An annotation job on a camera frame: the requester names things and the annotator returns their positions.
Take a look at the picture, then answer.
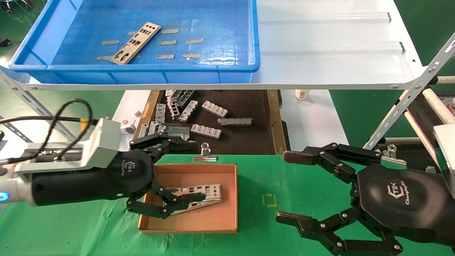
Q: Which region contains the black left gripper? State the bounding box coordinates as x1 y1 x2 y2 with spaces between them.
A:
32 133 207 219

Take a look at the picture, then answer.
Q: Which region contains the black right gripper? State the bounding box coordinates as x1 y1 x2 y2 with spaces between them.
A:
275 143 455 256

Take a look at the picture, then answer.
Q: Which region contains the silver perforated metal plate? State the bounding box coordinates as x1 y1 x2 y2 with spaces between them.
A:
110 22 161 65
167 198 223 216
164 183 223 207

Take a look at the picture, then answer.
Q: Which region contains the brown cardboard box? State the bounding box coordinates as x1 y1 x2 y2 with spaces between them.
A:
138 164 238 234

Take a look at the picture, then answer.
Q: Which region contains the large flat grey plate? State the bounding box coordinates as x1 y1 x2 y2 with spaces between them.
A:
156 124 191 143

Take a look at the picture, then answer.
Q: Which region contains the silver binder clip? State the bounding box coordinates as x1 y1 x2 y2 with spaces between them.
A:
380 144 407 166
193 142 217 162

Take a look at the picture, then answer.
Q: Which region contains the green table cloth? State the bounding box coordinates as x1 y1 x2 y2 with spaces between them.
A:
0 153 455 256

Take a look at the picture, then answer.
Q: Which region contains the grey metal storage rack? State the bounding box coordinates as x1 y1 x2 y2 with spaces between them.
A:
0 116 34 143

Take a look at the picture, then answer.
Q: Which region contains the blue plastic bin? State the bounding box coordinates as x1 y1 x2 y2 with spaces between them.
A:
9 0 261 85

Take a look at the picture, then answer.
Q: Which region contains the black chair wheel base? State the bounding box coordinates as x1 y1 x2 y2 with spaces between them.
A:
0 0 32 15

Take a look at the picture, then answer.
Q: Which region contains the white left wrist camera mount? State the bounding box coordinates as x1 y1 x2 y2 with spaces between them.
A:
14 118 122 182

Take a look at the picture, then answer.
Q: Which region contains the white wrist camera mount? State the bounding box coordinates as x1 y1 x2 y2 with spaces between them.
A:
433 124 455 198
14 118 122 182

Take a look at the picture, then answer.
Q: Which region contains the light grey ladder bracket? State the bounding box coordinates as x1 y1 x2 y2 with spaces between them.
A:
167 98 180 119

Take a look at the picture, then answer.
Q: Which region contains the black tray with wooden frame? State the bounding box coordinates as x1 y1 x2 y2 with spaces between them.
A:
133 90 288 155

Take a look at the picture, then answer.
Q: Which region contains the dark grey long bracket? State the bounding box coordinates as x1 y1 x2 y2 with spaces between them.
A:
218 118 253 126

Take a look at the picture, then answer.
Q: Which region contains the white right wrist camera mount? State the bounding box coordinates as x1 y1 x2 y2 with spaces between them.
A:
433 124 455 198

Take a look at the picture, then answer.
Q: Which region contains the black camera cable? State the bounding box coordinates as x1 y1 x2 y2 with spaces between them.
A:
0 98 98 160

